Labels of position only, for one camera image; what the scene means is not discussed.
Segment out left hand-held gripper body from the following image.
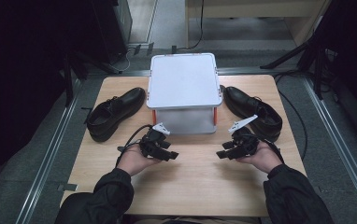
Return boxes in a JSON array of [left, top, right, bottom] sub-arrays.
[[138, 122, 171, 158]]

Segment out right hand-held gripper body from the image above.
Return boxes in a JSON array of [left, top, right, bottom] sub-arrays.
[[227, 114, 260, 158]]

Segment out black leather shoe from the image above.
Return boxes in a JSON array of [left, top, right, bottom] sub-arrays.
[[222, 85, 283, 143], [86, 87, 147, 143]]

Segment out white shoe rack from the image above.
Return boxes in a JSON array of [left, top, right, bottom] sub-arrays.
[[146, 52, 223, 135]]

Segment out person's right hand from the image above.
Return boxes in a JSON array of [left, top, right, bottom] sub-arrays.
[[236, 140, 283, 175]]

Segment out person's left hand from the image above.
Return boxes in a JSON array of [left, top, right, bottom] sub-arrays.
[[117, 143, 162, 177]]

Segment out grey tape piece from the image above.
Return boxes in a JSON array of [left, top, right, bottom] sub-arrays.
[[57, 183, 79, 192]]

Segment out black metal stand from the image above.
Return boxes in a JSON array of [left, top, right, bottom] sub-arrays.
[[62, 50, 121, 108]]

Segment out black tripod stand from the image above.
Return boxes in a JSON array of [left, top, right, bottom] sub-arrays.
[[259, 0, 357, 150]]

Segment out dark cabinet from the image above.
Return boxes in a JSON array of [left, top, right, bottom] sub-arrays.
[[89, 0, 134, 63]]

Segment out light wooden desk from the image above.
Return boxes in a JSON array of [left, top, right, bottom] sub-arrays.
[[184, 0, 332, 49]]

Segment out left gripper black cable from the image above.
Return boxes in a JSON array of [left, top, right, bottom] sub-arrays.
[[115, 124, 153, 166]]

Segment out black floor cable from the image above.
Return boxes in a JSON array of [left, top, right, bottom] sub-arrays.
[[274, 72, 309, 161]]

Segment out white cable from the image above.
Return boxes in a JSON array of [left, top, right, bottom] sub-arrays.
[[108, 47, 136, 73]]

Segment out metal floor rail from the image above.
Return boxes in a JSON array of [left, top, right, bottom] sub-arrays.
[[14, 78, 84, 224], [302, 77, 357, 220]]

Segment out black hanging cable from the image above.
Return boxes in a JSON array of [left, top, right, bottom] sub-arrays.
[[179, 0, 206, 51]]

